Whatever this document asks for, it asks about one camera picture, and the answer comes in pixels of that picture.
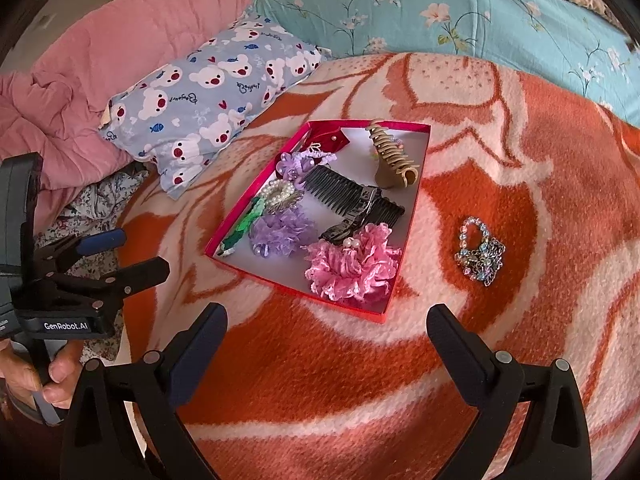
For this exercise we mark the orange and cream blanket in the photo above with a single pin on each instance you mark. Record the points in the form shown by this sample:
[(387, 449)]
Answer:
[(325, 385)]

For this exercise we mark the dark red velvet bow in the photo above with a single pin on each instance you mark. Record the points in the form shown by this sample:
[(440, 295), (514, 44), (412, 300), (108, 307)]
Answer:
[(327, 140)]

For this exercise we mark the person's left hand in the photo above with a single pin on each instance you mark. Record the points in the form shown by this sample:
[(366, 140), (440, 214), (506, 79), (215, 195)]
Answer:
[(62, 370)]

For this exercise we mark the pink lace scrunchie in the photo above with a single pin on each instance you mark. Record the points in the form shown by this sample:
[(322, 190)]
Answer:
[(350, 270)]

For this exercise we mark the green hair clip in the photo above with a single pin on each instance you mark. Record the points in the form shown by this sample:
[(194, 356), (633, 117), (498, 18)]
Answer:
[(245, 225)]

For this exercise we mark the pearl heart hair clip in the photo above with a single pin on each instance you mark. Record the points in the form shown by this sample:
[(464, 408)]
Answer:
[(280, 192)]

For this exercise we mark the light blue floral pillow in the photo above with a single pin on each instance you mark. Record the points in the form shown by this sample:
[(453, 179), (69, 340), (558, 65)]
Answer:
[(400, 10)]

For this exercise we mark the red cardboard box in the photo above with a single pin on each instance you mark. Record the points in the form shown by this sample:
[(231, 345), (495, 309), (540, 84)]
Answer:
[(350, 160)]

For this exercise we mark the small floral cloth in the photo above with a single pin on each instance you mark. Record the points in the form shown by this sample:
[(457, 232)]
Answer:
[(95, 205)]

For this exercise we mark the bear print pillow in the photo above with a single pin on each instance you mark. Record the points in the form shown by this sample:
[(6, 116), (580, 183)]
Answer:
[(200, 100)]

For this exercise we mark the black comb hair clip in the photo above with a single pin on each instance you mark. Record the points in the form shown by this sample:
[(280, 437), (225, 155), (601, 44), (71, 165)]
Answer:
[(350, 205)]

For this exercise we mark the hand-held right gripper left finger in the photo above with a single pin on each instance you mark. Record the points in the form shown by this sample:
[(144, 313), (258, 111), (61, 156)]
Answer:
[(200, 345)]

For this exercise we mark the pink quilt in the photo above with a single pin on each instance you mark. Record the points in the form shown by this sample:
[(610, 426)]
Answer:
[(100, 60)]

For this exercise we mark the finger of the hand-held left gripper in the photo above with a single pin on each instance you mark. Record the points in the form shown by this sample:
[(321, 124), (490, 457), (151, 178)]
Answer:
[(102, 241), (145, 270)]

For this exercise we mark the beige claw hair clip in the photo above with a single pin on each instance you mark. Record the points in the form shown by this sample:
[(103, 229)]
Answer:
[(390, 170)]

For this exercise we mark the purple scrunchie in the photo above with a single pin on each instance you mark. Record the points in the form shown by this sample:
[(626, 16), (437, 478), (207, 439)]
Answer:
[(282, 232)]

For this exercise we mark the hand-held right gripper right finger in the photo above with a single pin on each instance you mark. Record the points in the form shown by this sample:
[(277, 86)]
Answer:
[(457, 350)]

